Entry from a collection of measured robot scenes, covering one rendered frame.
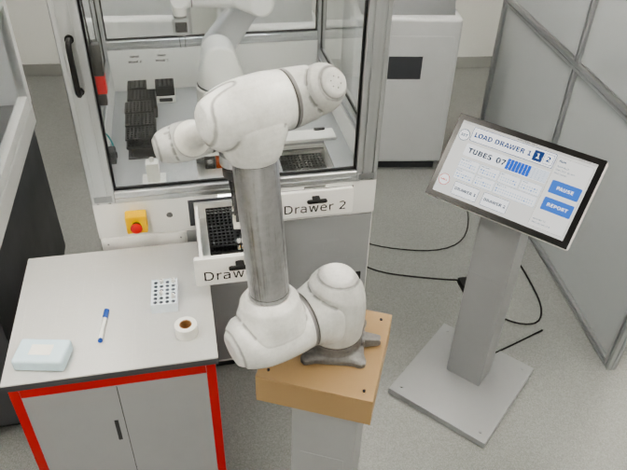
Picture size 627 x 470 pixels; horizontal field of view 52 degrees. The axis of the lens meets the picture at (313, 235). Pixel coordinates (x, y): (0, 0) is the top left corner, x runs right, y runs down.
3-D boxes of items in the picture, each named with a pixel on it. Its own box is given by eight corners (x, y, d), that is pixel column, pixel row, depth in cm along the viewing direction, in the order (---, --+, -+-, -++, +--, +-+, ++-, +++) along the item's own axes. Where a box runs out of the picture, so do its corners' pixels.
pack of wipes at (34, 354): (75, 348, 196) (71, 338, 194) (64, 372, 189) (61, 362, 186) (24, 347, 196) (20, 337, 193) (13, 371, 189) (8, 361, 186)
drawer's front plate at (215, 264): (284, 276, 216) (284, 251, 209) (196, 286, 211) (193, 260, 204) (283, 273, 217) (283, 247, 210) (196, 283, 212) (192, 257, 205)
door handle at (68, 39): (84, 102, 196) (71, 40, 184) (75, 103, 195) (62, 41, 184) (85, 94, 199) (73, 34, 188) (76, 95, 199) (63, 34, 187)
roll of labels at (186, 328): (170, 333, 202) (169, 324, 200) (188, 322, 206) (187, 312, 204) (185, 345, 198) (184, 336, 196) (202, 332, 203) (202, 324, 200)
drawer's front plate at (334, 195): (352, 212, 246) (354, 187, 239) (276, 219, 241) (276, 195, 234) (351, 209, 247) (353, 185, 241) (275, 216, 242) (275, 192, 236)
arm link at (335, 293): (375, 336, 181) (382, 279, 167) (320, 362, 173) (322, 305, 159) (342, 299, 191) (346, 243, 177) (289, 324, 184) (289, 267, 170)
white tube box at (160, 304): (178, 311, 210) (176, 302, 208) (151, 313, 209) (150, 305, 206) (178, 285, 220) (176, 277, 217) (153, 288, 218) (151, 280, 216)
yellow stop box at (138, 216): (148, 233, 229) (146, 216, 225) (127, 235, 228) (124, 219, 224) (148, 225, 233) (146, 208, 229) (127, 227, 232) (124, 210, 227)
